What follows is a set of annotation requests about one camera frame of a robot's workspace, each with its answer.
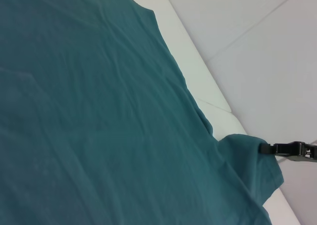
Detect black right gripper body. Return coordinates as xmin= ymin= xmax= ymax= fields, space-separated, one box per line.
xmin=282 ymin=142 xmax=317 ymax=164

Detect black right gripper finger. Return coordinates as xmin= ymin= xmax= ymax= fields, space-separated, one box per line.
xmin=260 ymin=141 xmax=305 ymax=156

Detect teal blue t-shirt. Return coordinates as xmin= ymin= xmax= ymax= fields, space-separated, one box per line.
xmin=0 ymin=0 xmax=284 ymax=225

